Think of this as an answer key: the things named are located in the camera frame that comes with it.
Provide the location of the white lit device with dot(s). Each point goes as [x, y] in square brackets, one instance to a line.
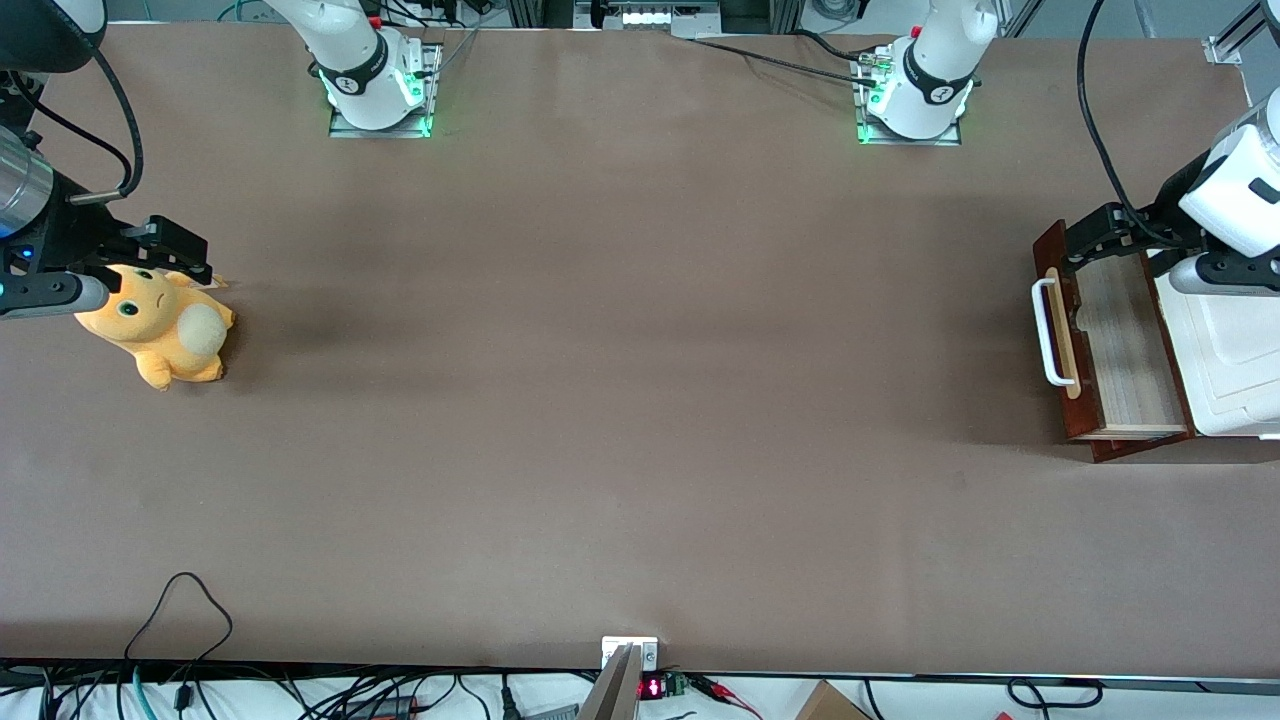
[650, 17]

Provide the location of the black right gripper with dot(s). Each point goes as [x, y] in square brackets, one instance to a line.
[72, 232]

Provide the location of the black power adapter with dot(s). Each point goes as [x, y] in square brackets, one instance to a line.
[380, 708]

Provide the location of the red LED display module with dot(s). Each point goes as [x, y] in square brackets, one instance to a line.
[652, 688]

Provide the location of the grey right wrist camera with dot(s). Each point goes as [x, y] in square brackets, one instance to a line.
[50, 295]

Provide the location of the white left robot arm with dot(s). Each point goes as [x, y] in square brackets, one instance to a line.
[935, 70]

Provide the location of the white metal bracket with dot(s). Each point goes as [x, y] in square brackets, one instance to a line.
[645, 655]

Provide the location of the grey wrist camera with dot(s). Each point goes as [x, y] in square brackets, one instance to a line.
[1220, 275]
[50, 295]

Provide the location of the yellow plush toy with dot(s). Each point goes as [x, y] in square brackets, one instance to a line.
[160, 340]

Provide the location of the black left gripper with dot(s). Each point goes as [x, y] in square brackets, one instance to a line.
[1166, 206]

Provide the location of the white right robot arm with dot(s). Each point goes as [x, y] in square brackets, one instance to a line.
[350, 50]

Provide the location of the grey metal bar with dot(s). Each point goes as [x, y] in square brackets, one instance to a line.
[615, 690]

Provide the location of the black power plug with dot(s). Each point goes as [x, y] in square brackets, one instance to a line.
[508, 700]

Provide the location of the aluminium frame profile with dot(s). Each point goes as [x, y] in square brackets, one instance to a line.
[1235, 40]

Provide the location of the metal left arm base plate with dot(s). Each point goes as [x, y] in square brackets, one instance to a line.
[950, 135]

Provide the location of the white drawer cabinet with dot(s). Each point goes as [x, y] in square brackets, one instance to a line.
[1240, 360]

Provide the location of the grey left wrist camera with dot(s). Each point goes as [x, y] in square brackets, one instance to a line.
[1220, 275]

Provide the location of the brown cardboard box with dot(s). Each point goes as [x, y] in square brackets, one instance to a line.
[830, 705]

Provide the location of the red clip leads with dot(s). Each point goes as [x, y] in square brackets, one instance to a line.
[715, 688]

